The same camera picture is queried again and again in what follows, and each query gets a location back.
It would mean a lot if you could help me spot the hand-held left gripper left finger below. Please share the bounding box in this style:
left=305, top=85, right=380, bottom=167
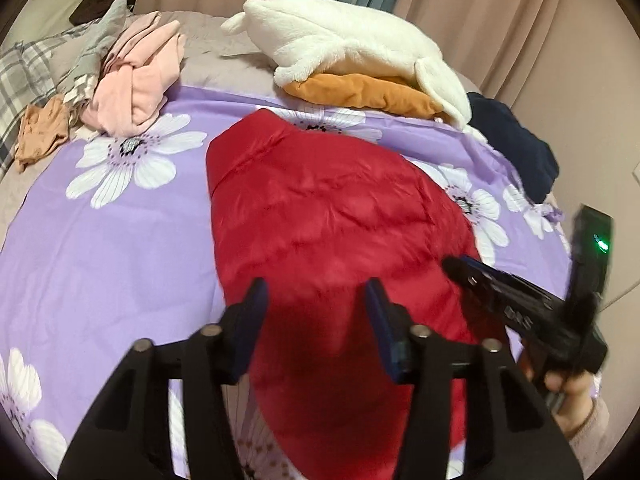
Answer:
left=57, top=277, right=271, bottom=480

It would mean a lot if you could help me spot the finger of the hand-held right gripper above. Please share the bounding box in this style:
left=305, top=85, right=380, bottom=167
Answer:
left=442, top=254, right=561, bottom=322

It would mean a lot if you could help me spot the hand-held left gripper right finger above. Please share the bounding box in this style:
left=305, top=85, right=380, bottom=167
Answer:
left=363, top=278, right=586, bottom=480

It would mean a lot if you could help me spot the red puffer jacket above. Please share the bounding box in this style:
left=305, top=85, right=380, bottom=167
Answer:
left=205, top=108, right=507, bottom=480

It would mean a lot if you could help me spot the person's right forearm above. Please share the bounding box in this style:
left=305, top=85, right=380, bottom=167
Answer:
left=564, top=394, right=632, bottom=480

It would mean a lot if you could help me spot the person's right hand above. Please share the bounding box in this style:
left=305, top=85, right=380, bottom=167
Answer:
left=520, top=350, right=597, bottom=433

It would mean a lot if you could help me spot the dark navy garment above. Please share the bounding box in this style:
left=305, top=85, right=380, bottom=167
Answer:
left=467, top=91, right=560, bottom=205

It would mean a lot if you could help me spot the purple floral bedsheet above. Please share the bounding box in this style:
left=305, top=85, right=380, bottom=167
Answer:
left=0, top=84, right=576, bottom=480

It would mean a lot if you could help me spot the orange garment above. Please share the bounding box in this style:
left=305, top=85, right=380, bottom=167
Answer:
left=282, top=72, right=447, bottom=122

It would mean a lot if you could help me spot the pink curtain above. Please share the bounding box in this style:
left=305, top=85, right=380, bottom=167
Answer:
left=127, top=0, right=640, bottom=111

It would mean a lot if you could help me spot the pink garment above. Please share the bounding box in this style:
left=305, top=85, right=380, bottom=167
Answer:
left=79, top=11, right=188, bottom=138

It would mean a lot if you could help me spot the white fleece garment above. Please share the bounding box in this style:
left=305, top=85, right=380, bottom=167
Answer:
left=221, top=0, right=487, bottom=142

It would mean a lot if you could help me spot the tan small garment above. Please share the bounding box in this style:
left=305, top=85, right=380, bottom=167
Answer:
left=14, top=93, right=71, bottom=174

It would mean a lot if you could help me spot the grey garment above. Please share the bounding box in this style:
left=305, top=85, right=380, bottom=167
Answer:
left=64, top=0, right=132, bottom=117

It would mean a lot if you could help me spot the plaid cloth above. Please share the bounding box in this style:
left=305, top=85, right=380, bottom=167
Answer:
left=0, top=24, right=92, bottom=173

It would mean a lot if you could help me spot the black cloth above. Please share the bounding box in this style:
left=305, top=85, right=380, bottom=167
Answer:
left=68, top=0, right=137, bottom=26

